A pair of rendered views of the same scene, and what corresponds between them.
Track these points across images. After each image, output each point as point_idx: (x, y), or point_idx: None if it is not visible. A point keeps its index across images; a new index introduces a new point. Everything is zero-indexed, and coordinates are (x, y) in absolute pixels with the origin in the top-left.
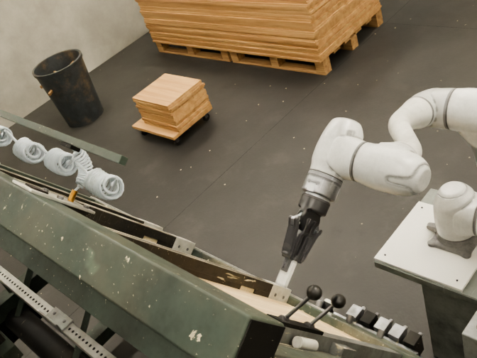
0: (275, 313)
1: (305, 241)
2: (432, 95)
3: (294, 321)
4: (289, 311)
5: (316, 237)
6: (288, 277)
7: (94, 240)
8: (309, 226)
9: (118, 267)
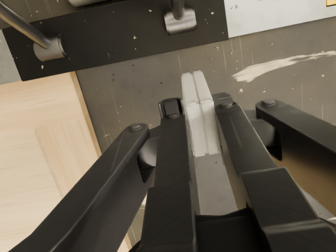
0: (1, 235)
1: (185, 169)
2: None
3: (110, 50)
4: (181, 10)
5: (40, 232)
6: (200, 79)
7: None
8: (267, 228)
9: None
